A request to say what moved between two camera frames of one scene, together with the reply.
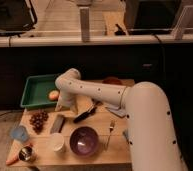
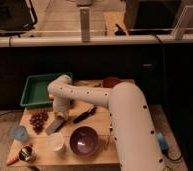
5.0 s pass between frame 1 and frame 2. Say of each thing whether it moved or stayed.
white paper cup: stayed
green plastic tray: stayed
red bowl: stayed
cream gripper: moved
